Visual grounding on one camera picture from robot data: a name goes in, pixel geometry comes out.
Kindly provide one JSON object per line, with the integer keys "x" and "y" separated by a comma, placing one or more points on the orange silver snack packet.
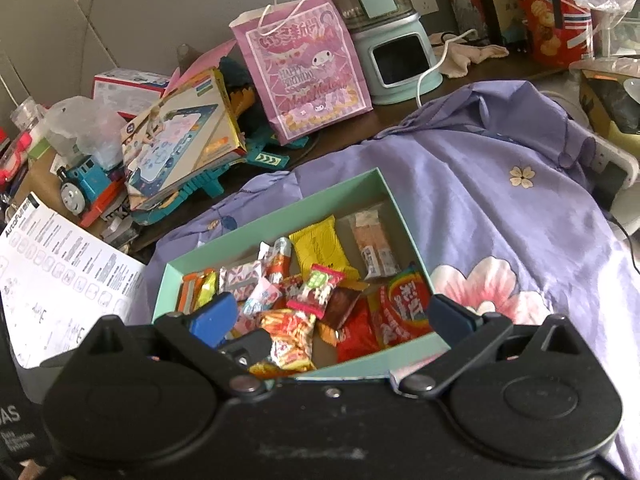
{"x": 190, "y": 292}

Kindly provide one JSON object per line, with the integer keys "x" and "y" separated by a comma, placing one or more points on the white red toy box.
{"x": 130, "y": 92}

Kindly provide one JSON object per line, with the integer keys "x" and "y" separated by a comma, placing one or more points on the black white toy piece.
{"x": 120, "y": 225}

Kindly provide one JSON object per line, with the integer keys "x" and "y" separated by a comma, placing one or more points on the small red snack packet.
{"x": 295, "y": 290}

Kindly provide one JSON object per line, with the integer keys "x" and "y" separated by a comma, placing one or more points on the brown gold snack packet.
{"x": 342, "y": 307}

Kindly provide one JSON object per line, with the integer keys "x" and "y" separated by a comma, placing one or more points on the clear sausage snack packet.
{"x": 372, "y": 242}

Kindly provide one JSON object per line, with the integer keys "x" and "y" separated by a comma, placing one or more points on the plain red snack packet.
{"x": 357, "y": 340}

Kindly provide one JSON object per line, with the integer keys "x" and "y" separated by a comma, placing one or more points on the clear plastic jar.
{"x": 27, "y": 115}

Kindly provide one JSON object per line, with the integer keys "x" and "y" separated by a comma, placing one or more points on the red cookie tin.
{"x": 550, "y": 20}

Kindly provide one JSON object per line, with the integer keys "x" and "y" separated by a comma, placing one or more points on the pink patterned white packet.
{"x": 240, "y": 280}

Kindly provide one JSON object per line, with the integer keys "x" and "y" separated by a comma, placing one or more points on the white power strip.
{"x": 617, "y": 160}

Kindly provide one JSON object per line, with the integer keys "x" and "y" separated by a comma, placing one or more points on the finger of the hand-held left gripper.
{"x": 252, "y": 345}

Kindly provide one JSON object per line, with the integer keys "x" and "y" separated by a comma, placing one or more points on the dark blue yellow toy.
{"x": 240, "y": 85}

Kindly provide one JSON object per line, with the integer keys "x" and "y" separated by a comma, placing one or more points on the pink gift bag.
{"x": 305, "y": 80}

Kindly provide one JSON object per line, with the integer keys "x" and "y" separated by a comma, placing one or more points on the mint green blender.
{"x": 395, "y": 65}

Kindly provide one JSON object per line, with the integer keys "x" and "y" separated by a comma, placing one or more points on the crumpled clear plastic bag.
{"x": 85, "y": 125}

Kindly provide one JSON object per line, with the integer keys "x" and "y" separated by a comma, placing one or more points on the plain yellow snack packet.
{"x": 320, "y": 247}

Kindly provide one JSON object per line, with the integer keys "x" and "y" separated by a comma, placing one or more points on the teal toy track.
{"x": 267, "y": 157}

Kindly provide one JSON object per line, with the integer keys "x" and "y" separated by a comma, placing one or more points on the white wall socket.
{"x": 424, "y": 1}

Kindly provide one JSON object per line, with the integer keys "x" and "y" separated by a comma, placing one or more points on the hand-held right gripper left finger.
{"x": 215, "y": 320}

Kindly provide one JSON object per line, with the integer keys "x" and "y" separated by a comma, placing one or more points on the pink plastic toy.
{"x": 15, "y": 155}

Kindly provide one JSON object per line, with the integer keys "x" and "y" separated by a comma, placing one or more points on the purple floral blanket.
{"x": 500, "y": 210}

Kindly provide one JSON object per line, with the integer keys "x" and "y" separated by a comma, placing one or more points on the red blue printed box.
{"x": 462, "y": 0}

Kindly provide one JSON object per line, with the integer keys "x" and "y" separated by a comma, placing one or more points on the orange noodle snack packet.
{"x": 287, "y": 335}

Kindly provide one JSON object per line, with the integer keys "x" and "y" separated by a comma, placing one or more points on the beige cloth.
{"x": 470, "y": 57}

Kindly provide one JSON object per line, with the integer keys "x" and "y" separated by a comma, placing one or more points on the red white candy packet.
{"x": 317, "y": 287}

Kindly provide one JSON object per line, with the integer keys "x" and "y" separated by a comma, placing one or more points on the dark printed box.
{"x": 502, "y": 10}

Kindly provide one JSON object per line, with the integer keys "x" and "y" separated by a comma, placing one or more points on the red rainbow candy packet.
{"x": 405, "y": 305}

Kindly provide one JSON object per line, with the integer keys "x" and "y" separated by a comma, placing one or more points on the teal cardboard box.
{"x": 300, "y": 210}

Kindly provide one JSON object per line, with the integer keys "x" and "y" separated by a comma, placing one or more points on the yellow cardboard box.
{"x": 586, "y": 95}

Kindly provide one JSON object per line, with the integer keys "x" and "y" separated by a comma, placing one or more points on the white instruction sheet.
{"x": 60, "y": 270}

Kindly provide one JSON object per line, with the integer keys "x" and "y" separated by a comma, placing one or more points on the blue toy train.
{"x": 85, "y": 185}

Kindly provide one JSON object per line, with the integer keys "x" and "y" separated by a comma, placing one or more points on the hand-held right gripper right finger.
{"x": 450, "y": 317}

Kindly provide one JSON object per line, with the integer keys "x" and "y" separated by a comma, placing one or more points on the brown cardboard box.
{"x": 45, "y": 170}

